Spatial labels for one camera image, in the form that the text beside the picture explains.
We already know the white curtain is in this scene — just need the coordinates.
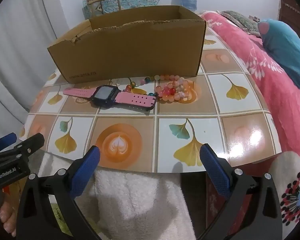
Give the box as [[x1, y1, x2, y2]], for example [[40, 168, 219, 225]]
[[0, 0, 65, 140]]

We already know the brown door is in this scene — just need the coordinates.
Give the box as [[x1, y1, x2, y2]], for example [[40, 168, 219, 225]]
[[277, 0, 300, 40]]

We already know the flower print quilt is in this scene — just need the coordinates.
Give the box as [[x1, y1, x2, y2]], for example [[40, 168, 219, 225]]
[[206, 140, 300, 233]]

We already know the person's bare foot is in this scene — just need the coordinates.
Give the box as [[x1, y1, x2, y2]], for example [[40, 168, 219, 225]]
[[0, 197, 17, 237]]

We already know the pink floral blanket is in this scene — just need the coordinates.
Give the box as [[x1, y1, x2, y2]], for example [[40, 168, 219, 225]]
[[200, 10, 300, 155]]

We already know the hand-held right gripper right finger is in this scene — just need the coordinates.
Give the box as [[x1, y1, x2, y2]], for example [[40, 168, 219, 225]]
[[199, 144, 283, 240]]

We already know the blue plush cushion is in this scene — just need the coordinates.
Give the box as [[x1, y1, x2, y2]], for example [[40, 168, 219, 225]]
[[257, 19, 300, 105]]

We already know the brown cardboard box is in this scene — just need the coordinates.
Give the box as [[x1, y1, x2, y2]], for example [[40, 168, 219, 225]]
[[47, 5, 207, 84]]

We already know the white fluffy towel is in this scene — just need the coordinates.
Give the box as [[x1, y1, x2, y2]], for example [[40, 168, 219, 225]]
[[37, 152, 198, 240]]

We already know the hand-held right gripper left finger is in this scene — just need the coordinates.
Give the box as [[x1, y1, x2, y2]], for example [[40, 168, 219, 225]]
[[16, 145, 102, 240]]

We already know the pink bead bracelet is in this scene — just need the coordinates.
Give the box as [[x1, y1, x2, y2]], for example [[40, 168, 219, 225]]
[[155, 74, 196, 103]]

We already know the grey green blanket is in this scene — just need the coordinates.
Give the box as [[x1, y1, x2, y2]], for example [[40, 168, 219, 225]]
[[220, 10, 262, 37]]

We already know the pink strap smartwatch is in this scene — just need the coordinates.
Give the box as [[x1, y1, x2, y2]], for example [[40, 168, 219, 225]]
[[63, 85, 157, 110]]

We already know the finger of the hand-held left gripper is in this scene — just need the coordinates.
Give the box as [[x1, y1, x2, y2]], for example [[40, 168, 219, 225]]
[[0, 133, 45, 167], [0, 132, 17, 153]]

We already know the wooden chair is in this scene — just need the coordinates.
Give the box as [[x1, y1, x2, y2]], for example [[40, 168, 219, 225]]
[[86, 0, 123, 15]]

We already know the multicolour bead bracelet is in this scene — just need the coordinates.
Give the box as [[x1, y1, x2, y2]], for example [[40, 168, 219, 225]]
[[124, 75, 161, 98]]

